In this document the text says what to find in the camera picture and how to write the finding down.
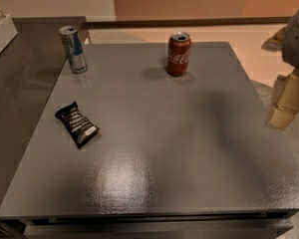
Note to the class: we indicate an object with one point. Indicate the silver blue energy drink can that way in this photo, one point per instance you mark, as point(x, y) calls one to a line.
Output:
point(73, 48)

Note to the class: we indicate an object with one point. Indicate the red coke can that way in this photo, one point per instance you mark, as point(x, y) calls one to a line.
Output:
point(178, 53)

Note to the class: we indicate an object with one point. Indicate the grey drawer front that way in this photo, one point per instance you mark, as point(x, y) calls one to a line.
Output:
point(209, 229)

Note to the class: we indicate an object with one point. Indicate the black rxbar chocolate wrapper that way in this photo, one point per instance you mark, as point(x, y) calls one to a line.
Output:
point(80, 128)

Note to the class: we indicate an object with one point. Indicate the white box on counter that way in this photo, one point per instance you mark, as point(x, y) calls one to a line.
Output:
point(7, 32)

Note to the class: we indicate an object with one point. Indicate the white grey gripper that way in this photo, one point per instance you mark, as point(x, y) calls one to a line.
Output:
point(297, 42)

